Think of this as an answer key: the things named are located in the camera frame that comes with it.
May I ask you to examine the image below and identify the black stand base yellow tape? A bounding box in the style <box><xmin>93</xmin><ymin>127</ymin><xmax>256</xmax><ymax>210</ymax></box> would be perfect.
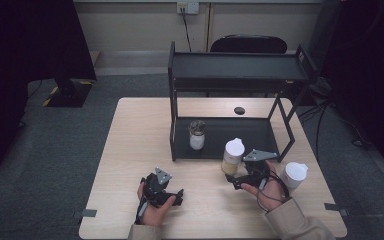
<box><xmin>42</xmin><ymin>78</ymin><xmax>94</xmax><ymax>108</ymax></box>

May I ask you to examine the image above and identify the black floor cable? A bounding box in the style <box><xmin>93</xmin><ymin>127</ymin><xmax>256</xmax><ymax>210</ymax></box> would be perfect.
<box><xmin>314</xmin><ymin>103</ymin><xmax>329</xmax><ymax>161</ymax></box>
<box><xmin>326</xmin><ymin>106</ymin><xmax>371</xmax><ymax>149</ymax></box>

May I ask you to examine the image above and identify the dark curtain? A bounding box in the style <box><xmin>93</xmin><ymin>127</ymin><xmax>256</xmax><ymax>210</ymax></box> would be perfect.
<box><xmin>319</xmin><ymin>0</ymin><xmax>384</xmax><ymax>184</ymax></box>
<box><xmin>0</xmin><ymin>0</ymin><xmax>98</xmax><ymax>181</ymax></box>

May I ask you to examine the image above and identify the black two-tier metal rack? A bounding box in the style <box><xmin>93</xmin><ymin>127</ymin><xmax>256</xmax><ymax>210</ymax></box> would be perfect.
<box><xmin>167</xmin><ymin>41</ymin><xmax>319</xmax><ymax>164</ymax></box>

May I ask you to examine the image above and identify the white-lidded jar with yellow contents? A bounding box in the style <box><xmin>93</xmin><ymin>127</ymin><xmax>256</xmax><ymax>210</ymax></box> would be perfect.
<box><xmin>221</xmin><ymin>137</ymin><xmax>246</xmax><ymax>176</ymax></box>

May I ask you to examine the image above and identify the hand-held gripper cable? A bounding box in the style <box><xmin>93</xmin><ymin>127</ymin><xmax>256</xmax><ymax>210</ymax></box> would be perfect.
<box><xmin>256</xmin><ymin>169</ymin><xmax>291</xmax><ymax>214</ymax></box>
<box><xmin>134</xmin><ymin>198</ymin><xmax>149</xmax><ymax>225</ymax></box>

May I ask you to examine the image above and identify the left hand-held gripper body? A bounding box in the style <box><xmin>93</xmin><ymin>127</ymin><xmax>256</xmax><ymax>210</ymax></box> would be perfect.
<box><xmin>142</xmin><ymin>167</ymin><xmax>178</xmax><ymax>208</ymax></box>

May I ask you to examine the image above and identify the white-lidded jar with dark contents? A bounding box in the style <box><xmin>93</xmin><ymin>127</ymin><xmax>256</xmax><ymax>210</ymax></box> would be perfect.
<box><xmin>278</xmin><ymin>161</ymin><xmax>309</xmax><ymax>192</ymax></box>

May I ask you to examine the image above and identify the black power cable at socket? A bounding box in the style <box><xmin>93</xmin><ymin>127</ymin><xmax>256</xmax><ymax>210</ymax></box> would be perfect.
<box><xmin>180</xmin><ymin>8</ymin><xmax>193</xmax><ymax>53</ymax></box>

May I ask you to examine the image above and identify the right hand-held gripper cable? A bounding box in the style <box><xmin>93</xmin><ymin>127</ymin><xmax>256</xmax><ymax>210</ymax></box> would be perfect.
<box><xmin>256</xmin><ymin>169</ymin><xmax>291</xmax><ymax>214</ymax></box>

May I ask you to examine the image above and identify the person's left hand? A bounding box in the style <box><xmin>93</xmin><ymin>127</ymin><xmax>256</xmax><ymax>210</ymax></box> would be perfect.
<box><xmin>137</xmin><ymin>182</ymin><xmax>177</xmax><ymax>228</ymax></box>

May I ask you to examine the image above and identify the left hand-held gripper cable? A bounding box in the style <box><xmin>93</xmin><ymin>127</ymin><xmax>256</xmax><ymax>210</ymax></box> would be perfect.
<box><xmin>134</xmin><ymin>198</ymin><xmax>149</xmax><ymax>225</ymax></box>

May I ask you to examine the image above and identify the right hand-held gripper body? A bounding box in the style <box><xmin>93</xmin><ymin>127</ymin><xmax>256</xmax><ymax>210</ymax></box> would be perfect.
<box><xmin>243</xmin><ymin>149</ymin><xmax>278</xmax><ymax>188</ymax></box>

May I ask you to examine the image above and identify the beige wall conduit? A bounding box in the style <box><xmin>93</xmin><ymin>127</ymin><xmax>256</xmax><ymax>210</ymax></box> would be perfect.
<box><xmin>205</xmin><ymin>3</ymin><xmax>213</xmax><ymax>53</ymax></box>

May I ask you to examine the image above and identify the person's right hand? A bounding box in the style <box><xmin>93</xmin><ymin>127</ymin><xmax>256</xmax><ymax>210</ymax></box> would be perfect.
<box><xmin>240</xmin><ymin>160</ymin><xmax>286</xmax><ymax>212</ymax></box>

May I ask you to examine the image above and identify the black chair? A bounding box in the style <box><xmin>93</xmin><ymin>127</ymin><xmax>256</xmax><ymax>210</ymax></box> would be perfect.
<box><xmin>209</xmin><ymin>34</ymin><xmax>288</xmax><ymax>54</ymax></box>

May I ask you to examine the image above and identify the white wall socket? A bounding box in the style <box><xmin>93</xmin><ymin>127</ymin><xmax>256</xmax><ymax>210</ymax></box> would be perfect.
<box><xmin>176</xmin><ymin>1</ymin><xmax>200</xmax><ymax>15</ymax></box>

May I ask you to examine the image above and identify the grey tape strip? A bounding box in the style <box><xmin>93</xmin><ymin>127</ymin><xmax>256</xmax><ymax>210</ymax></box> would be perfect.
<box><xmin>74</xmin><ymin>208</ymin><xmax>98</xmax><ymax>219</ymax></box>
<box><xmin>324</xmin><ymin>202</ymin><xmax>349</xmax><ymax>217</ymax></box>

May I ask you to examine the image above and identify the glass jar with metal lid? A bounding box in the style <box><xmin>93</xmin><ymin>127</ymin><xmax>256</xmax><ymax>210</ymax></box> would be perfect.
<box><xmin>188</xmin><ymin>119</ymin><xmax>208</xmax><ymax>151</ymax></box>

